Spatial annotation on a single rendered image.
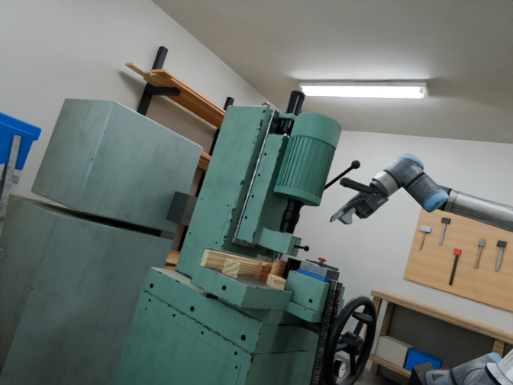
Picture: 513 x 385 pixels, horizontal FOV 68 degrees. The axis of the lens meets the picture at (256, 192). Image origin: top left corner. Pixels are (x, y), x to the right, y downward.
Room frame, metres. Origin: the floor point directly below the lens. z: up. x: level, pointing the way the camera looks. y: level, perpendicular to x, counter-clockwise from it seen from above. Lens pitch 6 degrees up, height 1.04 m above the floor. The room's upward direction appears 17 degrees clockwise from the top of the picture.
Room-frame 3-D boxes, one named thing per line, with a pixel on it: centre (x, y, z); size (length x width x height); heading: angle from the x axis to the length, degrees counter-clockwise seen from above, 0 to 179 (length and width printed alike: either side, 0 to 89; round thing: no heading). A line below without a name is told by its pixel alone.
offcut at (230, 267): (1.13, 0.01, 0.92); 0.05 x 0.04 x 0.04; 6
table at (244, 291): (1.28, -0.20, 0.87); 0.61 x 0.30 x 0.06; 139
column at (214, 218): (1.57, 0.07, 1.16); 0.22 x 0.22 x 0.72; 49
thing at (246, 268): (1.42, -0.18, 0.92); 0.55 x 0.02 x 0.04; 139
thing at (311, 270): (1.23, -0.27, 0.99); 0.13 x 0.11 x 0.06; 139
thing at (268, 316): (1.34, -0.19, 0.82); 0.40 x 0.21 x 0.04; 139
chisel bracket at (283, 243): (1.39, -0.13, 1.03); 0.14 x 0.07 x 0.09; 49
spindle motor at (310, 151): (1.38, -0.15, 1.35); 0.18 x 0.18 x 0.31
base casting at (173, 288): (1.46, -0.05, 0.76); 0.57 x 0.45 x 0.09; 49
